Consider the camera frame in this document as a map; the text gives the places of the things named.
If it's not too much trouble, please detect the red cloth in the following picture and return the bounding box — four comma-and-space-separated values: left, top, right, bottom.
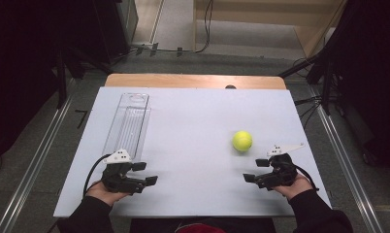
175, 222, 229, 233

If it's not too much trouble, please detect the metal floor rail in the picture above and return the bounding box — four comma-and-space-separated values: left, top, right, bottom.
311, 91, 384, 233
0, 96, 75, 233

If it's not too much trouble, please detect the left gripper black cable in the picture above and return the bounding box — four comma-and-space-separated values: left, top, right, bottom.
82, 153, 112, 198

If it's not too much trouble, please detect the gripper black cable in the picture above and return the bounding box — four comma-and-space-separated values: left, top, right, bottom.
293, 164, 320, 192
82, 153, 112, 198

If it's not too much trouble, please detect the yellow tennis ball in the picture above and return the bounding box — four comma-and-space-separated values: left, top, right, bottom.
232, 130, 253, 153

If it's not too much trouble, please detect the light wooden table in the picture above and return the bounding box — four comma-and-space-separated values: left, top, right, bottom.
104, 73, 287, 91

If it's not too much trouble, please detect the dark cabinet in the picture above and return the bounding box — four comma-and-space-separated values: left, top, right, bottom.
94, 0, 140, 64

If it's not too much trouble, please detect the clear plastic ball container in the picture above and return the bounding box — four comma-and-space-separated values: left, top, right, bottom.
101, 92, 151, 162

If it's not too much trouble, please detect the black curtain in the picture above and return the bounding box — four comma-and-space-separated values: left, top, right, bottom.
325, 0, 390, 176
0, 0, 99, 164

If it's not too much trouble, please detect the black floor cable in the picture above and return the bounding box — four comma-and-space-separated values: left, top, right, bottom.
194, 0, 215, 54

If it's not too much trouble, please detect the person's right hand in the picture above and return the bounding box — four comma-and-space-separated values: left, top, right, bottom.
273, 173, 314, 201

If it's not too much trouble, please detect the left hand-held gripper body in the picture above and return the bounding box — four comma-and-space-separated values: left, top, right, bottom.
100, 149, 147, 195

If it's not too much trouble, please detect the black metal stand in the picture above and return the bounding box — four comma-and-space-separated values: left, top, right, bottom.
278, 52, 338, 116
53, 45, 114, 110

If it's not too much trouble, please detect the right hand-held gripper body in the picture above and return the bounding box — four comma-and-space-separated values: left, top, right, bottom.
254, 143, 306, 191

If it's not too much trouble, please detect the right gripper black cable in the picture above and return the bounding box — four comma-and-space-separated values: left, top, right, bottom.
293, 164, 320, 192

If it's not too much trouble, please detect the person's left hand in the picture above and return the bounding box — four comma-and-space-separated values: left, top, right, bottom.
85, 180, 133, 207

